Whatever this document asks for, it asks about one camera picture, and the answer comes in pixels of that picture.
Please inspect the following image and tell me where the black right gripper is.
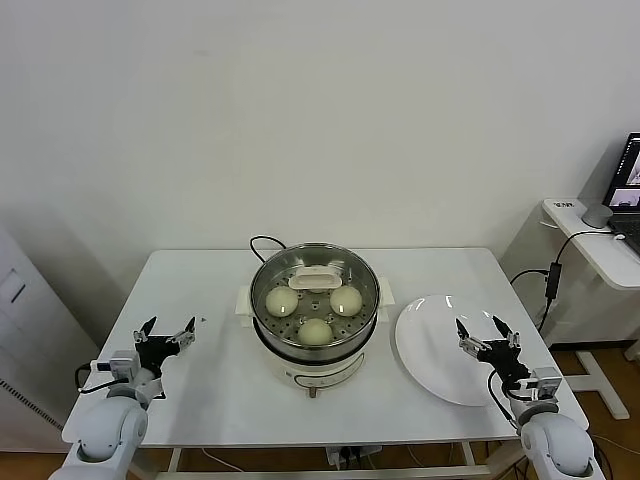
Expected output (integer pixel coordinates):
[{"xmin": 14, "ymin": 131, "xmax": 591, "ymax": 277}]
[{"xmin": 454, "ymin": 314, "xmax": 535, "ymax": 390}]

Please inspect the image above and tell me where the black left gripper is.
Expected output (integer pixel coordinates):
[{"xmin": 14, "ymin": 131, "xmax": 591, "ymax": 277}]
[{"xmin": 132, "ymin": 315, "xmax": 197, "ymax": 377}]

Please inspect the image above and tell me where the white steamed baozi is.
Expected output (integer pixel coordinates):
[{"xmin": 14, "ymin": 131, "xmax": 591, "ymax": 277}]
[
  {"xmin": 297, "ymin": 318, "xmax": 333, "ymax": 348},
  {"xmin": 264, "ymin": 288, "xmax": 298, "ymax": 320},
  {"xmin": 329, "ymin": 287, "xmax": 363, "ymax": 319}
]

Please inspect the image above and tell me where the round glass lid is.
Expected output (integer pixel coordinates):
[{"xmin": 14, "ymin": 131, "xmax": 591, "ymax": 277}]
[{"xmin": 249, "ymin": 243, "xmax": 381, "ymax": 346}]

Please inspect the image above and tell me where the stainless steel steamer pot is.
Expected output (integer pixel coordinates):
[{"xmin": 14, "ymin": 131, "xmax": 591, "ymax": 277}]
[{"xmin": 249, "ymin": 243, "xmax": 382, "ymax": 359}]

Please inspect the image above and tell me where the white round plate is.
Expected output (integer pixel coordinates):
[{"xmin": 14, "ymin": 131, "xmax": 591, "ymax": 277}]
[{"xmin": 394, "ymin": 293, "xmax": 521, "ymax": 407}]

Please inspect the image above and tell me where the white cabinet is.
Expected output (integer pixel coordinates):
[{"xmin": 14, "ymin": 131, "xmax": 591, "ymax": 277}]
[{"xmin": 0, "ymin": 224, "xmax": 99, "ymax": 441}]

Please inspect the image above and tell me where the white side desk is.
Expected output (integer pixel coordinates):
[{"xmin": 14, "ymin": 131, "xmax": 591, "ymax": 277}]
[{"xmin": 541, "ymin": 198, "xmax": 640, "ymax": 421}]

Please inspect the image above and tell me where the cream electric cooker base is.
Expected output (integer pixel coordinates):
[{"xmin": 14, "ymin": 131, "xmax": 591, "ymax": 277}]
[{"xmin": 234, "ymin": 277, "xmax": 396, "ymax": 400}]

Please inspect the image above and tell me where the grey cylinder speaker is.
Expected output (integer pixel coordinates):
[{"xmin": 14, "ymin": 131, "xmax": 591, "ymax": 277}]
[{"xmin": 581, "ymin": 202, "xmax": 614, "ymax": 230}]

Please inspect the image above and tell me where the white power strip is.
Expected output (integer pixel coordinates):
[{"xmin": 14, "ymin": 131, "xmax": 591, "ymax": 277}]
[{"xmin": 325, "ymin": 443, "xmax": 382, "ymax": 471}]

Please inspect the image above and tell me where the open laptop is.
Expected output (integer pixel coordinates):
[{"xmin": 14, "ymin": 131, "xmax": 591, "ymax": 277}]
[{"xmin": 599, "ymin": 132, "xmax": 640, "ymax": 236}]

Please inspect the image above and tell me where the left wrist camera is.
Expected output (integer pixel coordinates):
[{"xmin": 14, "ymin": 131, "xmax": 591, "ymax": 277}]
[{"xmin": 94, "ymin": 349, "xmax": 141, "ymax": 384}]

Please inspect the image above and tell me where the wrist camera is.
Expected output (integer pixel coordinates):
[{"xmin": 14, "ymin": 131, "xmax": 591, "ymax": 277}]
[
  {"xmin": 517, "ymin": 367, "xmax": 561, "ymax": 404},
  {"xmin": 94, "ymin": 349, "xmax": 141, "ymax": 384}
]

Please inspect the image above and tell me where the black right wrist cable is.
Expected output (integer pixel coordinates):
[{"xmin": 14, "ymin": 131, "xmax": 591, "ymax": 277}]
[{"xmin": 487, "ymin": 372, "xmax": 524, "ymax": 431}]

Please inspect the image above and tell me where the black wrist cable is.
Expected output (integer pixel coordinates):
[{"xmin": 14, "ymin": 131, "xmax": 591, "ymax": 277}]
[
  {"xmin": 487, "ymin": 372, "xmax": 524, "ymax": 431},
  {"xmin": 74, "ymin": 362, "xmax": 114, "ymax": 396}
]

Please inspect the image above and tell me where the black hub cable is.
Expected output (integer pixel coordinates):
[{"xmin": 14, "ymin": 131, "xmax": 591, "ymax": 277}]
[
  {"xmin": 552, "ymin": 229, "xmax": 625, "ymax": 266},
  {"xmin": 509, "ymin": 269, "xmax": 550, "ymax": 289},
  {"xmin": 537, "ymin": 298, "xmax": 556, "ymax": 331}
]

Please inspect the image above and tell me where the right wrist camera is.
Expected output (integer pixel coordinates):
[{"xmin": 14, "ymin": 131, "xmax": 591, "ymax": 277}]
[{"xmin": 517, "ymin": 367, "xmax": 561, "ymax": 404}]

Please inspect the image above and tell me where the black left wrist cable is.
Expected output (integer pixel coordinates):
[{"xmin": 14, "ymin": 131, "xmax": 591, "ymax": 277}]
[{"xmin": 74, "ymin": 362, "xmax": 114, "ymax": 396}]

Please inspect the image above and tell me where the black cooker power cord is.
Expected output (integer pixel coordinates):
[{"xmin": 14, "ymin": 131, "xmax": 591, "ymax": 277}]
[{"xmin": 248, "ymin": 235, "xmax": 287, "ymax": 265}]

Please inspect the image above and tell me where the white table frame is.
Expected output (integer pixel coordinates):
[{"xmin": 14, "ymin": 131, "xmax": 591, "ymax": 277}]
[{"xmin": 99, "ymin": 439, "xmax": 551, "ymax": 480}]

